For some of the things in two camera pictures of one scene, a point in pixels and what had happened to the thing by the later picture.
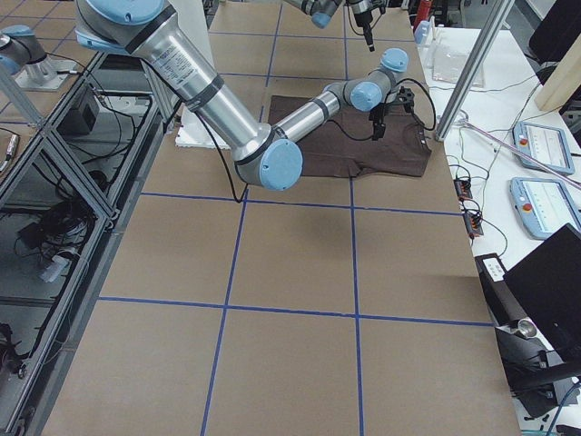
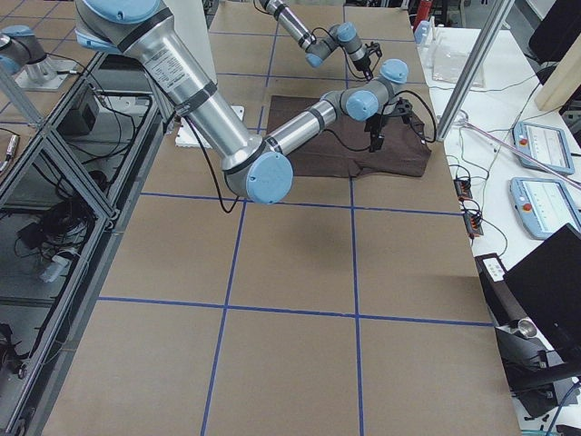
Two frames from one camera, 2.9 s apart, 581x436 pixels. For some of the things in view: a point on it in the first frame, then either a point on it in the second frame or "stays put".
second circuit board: (473, 223) stays put
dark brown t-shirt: (344, 145) stays put
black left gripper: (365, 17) -> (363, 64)
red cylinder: (424, 12) stays put
